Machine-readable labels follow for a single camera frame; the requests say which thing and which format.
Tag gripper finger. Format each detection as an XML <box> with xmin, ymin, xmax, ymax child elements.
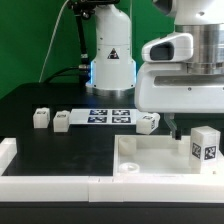
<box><xmin>164</xmin><ymin>113</ymin><xmax>182</xmax><ymax>140</ymax></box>

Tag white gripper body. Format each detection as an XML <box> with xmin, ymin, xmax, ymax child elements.
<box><xmin>135</xmin><ymin>63</ymin><xmax>224</xmax><ymax>113</ymax></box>

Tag white square tabletop with sockets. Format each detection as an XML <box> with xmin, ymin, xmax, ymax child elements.
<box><xmin>113</xmin><ymin>135</ymin><xmax>224</xmax><ymax>176</ymax></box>

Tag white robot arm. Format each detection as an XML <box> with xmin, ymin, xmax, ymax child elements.
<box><xmin>86</xmin><ymin>0</ymin><xmax>224</xmax><ymax>115</ymax></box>

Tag white plate with AprilTags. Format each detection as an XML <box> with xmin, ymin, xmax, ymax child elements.
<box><xmin>69</xmin><ymin>109</ymin><xmax>144</xmax><ymax>125</ymax></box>

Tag white U-shaped obstacle fence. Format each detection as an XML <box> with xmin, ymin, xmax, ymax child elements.
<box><xmin>0</xmin><ymin>138</ymin><xmax>224</xmax><ymax>203</ymax></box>

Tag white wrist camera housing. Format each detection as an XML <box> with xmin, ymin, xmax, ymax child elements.
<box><xmin>141</xmin><ymin>32</ymin><xmax>193</xmax><ymax>63</ymax></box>

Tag black cable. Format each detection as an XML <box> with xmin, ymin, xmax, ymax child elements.
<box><xmin>43</xmin><ymin>66</ymin><xmax>88</xmax><ymax>84</ymax></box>

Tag white cable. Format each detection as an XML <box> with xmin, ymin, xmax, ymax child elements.
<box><xmin>38</xmin><ymin>0</ymin><xmax>71</xmax><ymax>84</ymax></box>

